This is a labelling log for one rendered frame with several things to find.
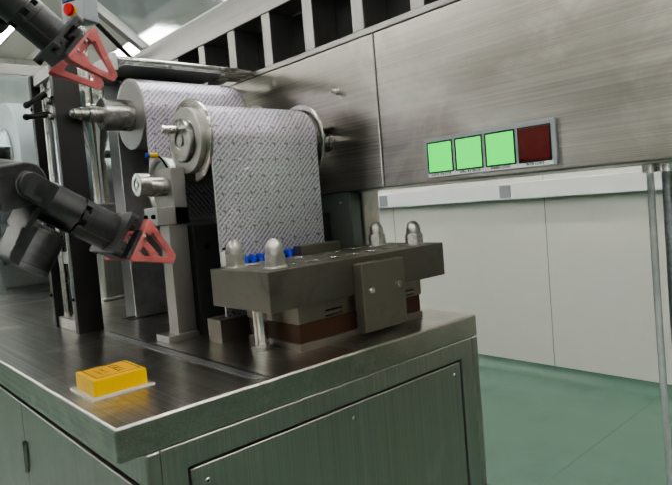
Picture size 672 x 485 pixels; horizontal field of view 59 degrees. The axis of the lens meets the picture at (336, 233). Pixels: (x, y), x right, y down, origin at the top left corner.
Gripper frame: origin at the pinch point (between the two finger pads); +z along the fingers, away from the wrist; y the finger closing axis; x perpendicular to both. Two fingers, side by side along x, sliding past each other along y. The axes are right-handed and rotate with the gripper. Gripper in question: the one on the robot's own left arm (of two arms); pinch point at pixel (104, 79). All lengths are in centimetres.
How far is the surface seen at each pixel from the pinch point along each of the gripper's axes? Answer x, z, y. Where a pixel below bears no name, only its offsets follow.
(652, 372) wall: 84, 294, -26
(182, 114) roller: 4.2, 13.2, 0.6
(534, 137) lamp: 17, 45, 48
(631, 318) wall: 105, 276, -35
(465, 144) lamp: 18, 45, 36
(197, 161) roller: -2.4, 18.8, 4.2
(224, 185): -3.6, 24.3, 6.5
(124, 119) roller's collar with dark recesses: 5.8, 10.6, -21.6
